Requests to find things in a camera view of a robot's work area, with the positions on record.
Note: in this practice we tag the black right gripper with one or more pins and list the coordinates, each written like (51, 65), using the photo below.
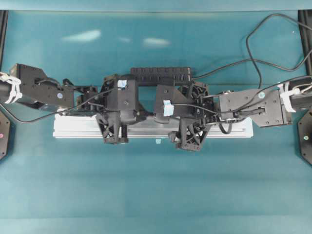
(194, 115)

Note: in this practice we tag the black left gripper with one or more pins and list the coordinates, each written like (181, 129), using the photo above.
(112, 129)

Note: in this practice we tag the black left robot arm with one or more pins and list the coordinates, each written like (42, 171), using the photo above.
(31, 87)

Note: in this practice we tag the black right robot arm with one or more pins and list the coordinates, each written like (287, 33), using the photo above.
(269, 106)

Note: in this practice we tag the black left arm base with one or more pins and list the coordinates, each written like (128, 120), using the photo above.
(4, 134)

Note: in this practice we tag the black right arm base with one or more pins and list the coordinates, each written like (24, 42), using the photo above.
(305, 136)

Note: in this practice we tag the black multi-port USB hub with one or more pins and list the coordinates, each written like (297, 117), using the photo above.
(153, 76)

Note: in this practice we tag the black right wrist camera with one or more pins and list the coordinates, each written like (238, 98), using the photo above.
(171, 102)

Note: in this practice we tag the aluminium extrusion rail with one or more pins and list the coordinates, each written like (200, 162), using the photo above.
(87, 127)

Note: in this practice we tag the black left frame post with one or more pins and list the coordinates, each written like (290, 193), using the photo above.
(3, 27)

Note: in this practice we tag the black frame post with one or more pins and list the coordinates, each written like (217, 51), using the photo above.
(3, 27)
(305, 17)

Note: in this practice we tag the black right frame post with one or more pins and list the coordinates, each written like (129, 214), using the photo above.
(305, 17)

